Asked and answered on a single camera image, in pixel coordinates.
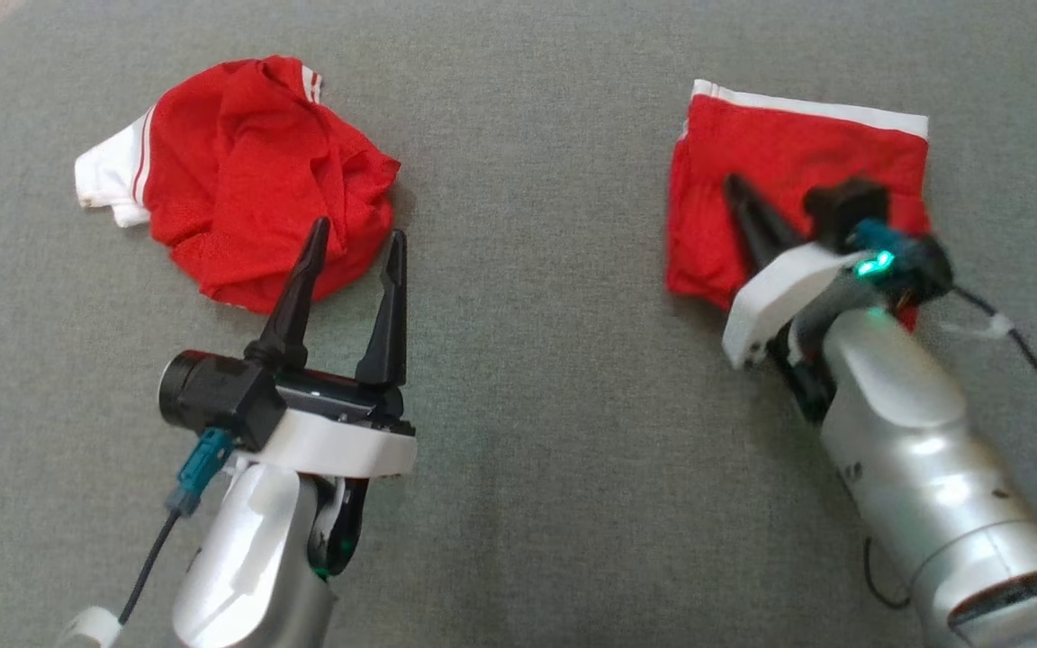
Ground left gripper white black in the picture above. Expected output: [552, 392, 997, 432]
[238, 216, 418, 478]

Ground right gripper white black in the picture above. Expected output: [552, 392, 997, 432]
[721, 174, 870, 370]

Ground red shorts with white trim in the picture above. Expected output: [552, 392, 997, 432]
[665, 79, 931, 332]

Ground red white basketball jersey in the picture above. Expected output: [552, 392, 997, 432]
[75, 54, 401, 315]

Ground large grey sofa seat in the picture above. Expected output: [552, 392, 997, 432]
[0, 0, 1037, 648]

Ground black left camera cable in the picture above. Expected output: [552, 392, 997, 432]
[118, 427, 236, 626]

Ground black camera cable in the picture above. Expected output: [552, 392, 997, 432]
[847, 220, 1037, 433]
[118, 427, 236, 626]

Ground black right camera cable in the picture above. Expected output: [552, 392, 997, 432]
[847, 220, 1037, 433]

